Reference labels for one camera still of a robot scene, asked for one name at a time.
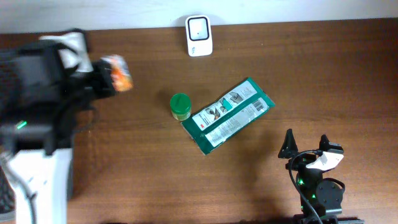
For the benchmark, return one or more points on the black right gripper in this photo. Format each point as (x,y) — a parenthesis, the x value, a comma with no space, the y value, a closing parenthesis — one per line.
(288,150)

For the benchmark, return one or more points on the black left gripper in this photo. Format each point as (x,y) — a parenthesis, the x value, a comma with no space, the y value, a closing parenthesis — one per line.
(101,73)

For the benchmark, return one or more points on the orange snack packet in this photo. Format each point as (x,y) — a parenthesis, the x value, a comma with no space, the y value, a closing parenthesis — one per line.
(120,75)

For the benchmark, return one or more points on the green 3M wipes package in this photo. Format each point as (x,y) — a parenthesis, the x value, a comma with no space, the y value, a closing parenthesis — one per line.
(216,123)

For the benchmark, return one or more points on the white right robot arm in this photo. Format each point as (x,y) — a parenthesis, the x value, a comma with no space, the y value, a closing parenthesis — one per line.
(320,197)

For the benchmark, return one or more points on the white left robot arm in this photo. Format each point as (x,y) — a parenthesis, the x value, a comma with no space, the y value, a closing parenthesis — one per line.
(44,86)

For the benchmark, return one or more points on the white barcode scanner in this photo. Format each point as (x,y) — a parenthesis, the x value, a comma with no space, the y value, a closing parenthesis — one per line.
(199,36)

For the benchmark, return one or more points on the green lid jar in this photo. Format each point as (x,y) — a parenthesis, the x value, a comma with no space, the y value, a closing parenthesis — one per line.
(181,106)

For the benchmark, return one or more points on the grey plastic basket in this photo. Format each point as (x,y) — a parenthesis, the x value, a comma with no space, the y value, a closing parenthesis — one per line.
(6,199)

